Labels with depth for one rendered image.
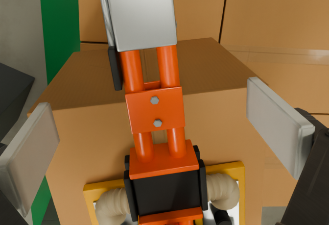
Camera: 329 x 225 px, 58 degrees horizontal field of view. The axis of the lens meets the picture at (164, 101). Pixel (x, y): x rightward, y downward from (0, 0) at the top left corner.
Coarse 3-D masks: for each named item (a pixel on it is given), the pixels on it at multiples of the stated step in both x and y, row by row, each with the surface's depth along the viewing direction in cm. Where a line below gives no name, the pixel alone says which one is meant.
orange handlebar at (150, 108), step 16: (160, 48) 31; (176, 48) 32; (128, 64) 31; (160, 64) 32; (176, 64) 32; (128, 80) 32; (160, 80) 33; (176, 80) 32; (128, 96) 32; (144, 96) 32; (160, 96) 32; (176, 96) 32; (128, 112) 32; (144, 112) 33; (160, 112) 33; (176, 112) 33; (144, 128) 33; (160, 128) 34; (176, 128) 34; (144, 144) 35; (176, 144) 35; (144, 160) 36; (192, 224) 41
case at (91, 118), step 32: (64, 64) 72; (96, 64) 70; (192, 64) 63; (224, 64) 61; (64, 96) 53; (96, 96) 51; (192, 96) 49; (224, 96) 49; (64, 128) 49; (96, 128) 49; (128, 128) 50; (192, 128) 51; (224, 128) 52; (64, 160) 51; (96, 160) 52; (224, 160) 54; (256, 160) 55; (64, 192) 54; (256, 192) 58; (64, 224) 57; (256, 224) 62
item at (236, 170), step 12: (216, 168) 53; (228, 168) 53; (240, 168) 53; (240, 180) 54; (240, 192) 55; (240, 204) 56; (204, 216) 55; (216, 216) 54; (228, 216) 54; (240, 216) 57
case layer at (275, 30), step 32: (96, 0) 79; (192, 0) 81; (224, 0) 84; (256, 0) 83; (288, 0) 84; (320, 0) 84; (96, 32) 82; (192, 32) 85; (224, 32) 86; (256, 32) 86; (288, 32) 87; (320, 32) 88; (256, 64) 90; (288, 64) 91; (320, 64) 92; (288, 96) 96; (320, 96) 97; (288, 192) 112
